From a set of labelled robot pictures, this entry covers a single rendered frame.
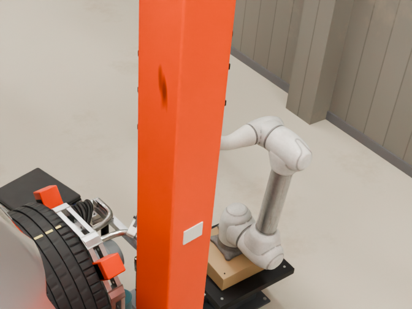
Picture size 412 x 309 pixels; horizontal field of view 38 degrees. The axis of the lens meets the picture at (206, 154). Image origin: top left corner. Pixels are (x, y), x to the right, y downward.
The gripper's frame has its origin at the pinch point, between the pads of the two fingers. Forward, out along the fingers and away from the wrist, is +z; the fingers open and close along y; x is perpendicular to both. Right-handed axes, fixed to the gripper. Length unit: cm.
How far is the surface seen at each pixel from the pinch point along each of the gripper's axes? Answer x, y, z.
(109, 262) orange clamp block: -2.2, -0.2, 17.2
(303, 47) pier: 56, -71, -283
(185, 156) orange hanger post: 4, 71, 26
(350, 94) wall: 106, -82, -271
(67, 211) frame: -25.1, -10.7, -1.8
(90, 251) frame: -10.1, -5.9, 12.8
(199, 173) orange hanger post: 9, 64, 22
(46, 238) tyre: -25.2, -2.7, 18.2
